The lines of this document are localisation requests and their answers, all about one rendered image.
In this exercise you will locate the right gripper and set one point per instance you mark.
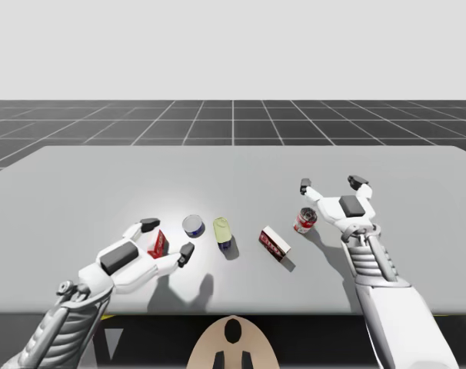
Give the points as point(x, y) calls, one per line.
point(344, 209)

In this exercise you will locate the tan robot part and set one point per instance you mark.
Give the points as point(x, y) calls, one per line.
point(233, 346)

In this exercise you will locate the green and blue rectangular can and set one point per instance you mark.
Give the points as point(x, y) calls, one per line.
point(223, 234)

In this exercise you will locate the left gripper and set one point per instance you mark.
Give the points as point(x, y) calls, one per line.
point(119, 265)

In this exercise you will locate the red and white carton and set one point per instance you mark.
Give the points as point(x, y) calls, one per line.
point(276, 244)

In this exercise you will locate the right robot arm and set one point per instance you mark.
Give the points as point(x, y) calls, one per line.
point(387, 292)

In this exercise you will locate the red and white can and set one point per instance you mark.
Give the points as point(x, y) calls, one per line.
point(305, 221)

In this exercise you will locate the blue flat can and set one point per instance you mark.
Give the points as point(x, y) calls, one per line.
point(193, 227)

